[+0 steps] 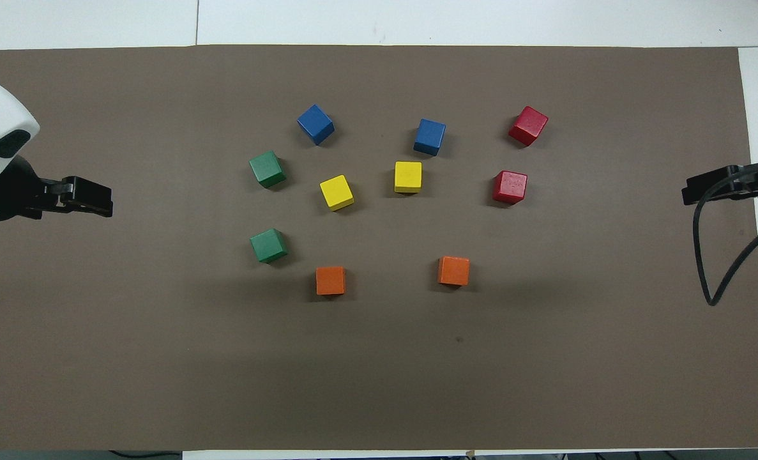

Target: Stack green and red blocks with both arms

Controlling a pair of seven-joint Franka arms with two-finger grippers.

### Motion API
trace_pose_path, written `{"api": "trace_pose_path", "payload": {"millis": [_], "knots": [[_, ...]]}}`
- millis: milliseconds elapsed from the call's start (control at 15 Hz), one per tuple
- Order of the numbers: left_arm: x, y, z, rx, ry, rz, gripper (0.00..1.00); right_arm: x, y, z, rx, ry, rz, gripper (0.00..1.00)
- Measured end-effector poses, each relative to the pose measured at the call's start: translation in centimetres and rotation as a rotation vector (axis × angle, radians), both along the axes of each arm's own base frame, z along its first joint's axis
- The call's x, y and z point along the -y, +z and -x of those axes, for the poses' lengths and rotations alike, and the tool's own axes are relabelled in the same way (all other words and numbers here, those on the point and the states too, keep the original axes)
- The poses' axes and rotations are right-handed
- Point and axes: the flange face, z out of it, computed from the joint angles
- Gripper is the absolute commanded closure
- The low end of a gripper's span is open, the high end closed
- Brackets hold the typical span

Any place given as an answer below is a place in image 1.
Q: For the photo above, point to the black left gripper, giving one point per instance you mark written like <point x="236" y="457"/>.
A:
<point x="15" y="198"/>

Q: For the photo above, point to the green wooden cube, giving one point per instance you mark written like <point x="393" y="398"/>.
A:
<point x="267" y="168"/>
<point x="268" y="245"/>

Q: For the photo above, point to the red wooden cube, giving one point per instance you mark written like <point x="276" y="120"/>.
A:
<point x="510" y="186"/>
<point x="528" y="124"/>

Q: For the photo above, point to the brown table mat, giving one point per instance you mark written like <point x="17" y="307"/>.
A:
<point x="161" y="351"/>

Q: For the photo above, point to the blue wooden cube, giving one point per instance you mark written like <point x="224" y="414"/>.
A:
<point x="430" y="135"/>
<point x="315" y="122"/>

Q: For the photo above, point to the yellow wooden cube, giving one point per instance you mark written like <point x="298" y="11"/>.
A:
<point x="336" y="191"/>
<point x="408" y="176"/>

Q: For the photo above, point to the orange wooden cube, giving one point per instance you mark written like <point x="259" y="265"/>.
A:
<point x="453" y="270"/>
<point x="331" y="280"/>

